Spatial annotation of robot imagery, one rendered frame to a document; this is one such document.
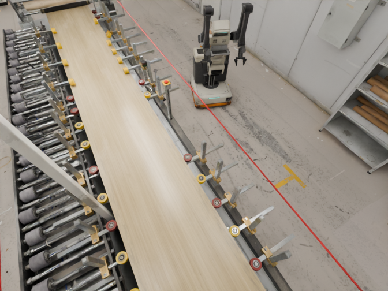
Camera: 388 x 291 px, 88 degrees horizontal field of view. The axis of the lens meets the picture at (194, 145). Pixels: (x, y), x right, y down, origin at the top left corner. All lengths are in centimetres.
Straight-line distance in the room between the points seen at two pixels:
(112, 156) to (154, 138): 43
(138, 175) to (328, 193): 246
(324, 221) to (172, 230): 200
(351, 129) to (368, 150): 40
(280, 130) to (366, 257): 186
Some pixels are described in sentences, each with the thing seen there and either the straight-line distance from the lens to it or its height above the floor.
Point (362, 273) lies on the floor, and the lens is 312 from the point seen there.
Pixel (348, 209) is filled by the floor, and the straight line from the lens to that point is 330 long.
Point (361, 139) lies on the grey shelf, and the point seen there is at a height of 14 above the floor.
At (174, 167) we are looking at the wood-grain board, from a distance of 186.
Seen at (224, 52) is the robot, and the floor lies 104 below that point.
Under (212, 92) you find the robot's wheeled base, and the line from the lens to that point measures 346.
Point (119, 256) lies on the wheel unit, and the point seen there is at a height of 90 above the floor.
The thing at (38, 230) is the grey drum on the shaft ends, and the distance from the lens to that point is 209.
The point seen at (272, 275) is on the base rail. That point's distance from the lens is 193.
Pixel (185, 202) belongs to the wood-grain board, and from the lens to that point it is 173.
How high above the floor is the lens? 253
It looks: 55 degrees down
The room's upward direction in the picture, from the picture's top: 1 degrees clockwise
